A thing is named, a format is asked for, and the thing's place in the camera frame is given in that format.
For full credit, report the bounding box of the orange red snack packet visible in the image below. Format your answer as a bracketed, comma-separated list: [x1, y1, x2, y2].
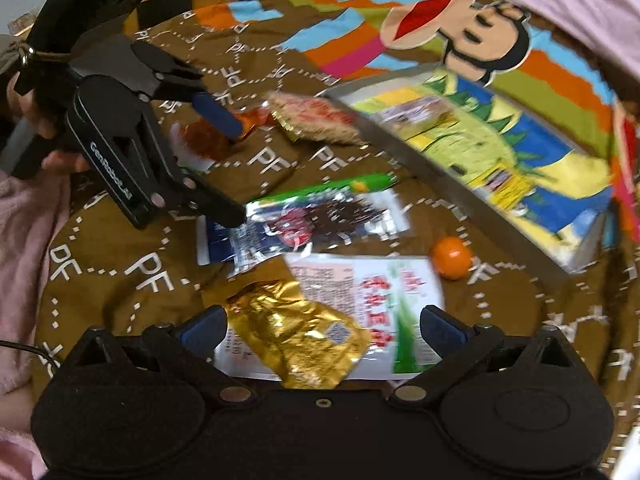
[170, 105, 273, 171]

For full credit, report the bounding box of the silver green-edged snack packet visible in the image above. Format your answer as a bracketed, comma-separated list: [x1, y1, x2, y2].
[247, 174, 413, 261]

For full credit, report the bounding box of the puffed rice cracker packet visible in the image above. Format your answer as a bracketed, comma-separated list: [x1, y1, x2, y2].
[265, 91, 371, 147]

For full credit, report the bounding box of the gold foil snack packet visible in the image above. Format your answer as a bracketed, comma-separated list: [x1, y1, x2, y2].
[225, 280, 371, 390]

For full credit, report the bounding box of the printed monkey blanket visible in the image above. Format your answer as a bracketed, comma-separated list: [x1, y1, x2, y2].
[30, 0, 640, 480]

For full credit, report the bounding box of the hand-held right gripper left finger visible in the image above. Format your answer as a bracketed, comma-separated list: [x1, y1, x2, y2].
[62, 305, 258, 408]

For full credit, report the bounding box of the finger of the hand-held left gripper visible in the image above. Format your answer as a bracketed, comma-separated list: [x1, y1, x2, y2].
[131, 41, 246, 142]
[159, 169, 248, 229]

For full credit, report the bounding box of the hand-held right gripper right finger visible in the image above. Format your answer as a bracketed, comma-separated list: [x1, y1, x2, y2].
[389, 304, 587, 407]

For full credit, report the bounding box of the metal tray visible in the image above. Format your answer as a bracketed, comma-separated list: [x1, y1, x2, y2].
[322, 67, 621, 276]

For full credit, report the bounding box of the white green snack packet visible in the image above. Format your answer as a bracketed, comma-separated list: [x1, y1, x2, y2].
[215, 254, 446, 378]

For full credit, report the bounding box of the black cable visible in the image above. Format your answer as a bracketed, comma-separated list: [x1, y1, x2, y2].
[0, 339, 63, 368]

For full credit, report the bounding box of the small tangerine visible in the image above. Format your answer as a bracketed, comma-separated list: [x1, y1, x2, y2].
[431, 236, 473, 281]

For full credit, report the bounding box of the person's left hand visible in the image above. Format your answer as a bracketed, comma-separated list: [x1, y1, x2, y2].
[6, 72, 90, 172]

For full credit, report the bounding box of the blue white snack packet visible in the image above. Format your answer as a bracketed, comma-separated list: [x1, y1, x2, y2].
[196, 215, 286, 278]

